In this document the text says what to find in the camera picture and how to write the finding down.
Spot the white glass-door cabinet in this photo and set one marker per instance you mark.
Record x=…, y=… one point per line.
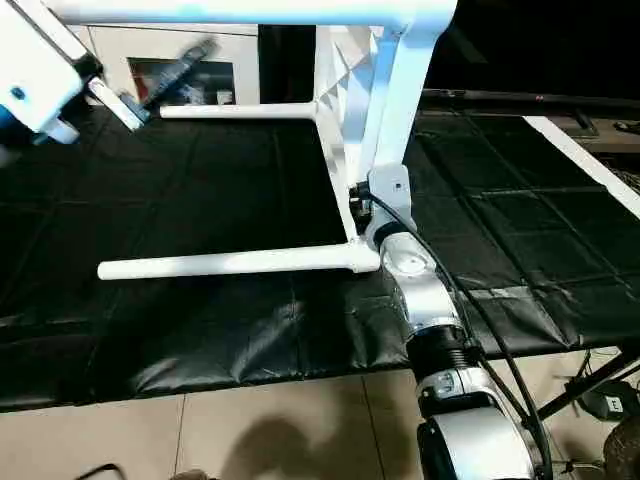
x=110, y=45

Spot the white plastic table leg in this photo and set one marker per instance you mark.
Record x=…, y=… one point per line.
x=230, y=263
x=240, y=110
x=200, y=12

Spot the long black bar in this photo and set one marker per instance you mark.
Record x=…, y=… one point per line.
x=520, y=98

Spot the flat white board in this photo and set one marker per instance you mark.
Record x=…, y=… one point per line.
x=590, y=152

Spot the black work mat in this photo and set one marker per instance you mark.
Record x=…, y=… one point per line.
x=200, y=200

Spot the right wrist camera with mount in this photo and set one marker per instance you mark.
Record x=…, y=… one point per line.
x=392, y=190

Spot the white plastic table top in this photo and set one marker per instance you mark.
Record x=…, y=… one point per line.
x=400, y=100

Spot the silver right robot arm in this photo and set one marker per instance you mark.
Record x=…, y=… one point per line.
x=435, y=310

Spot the dark rounded object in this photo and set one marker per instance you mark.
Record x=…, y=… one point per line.
x=190, y=476

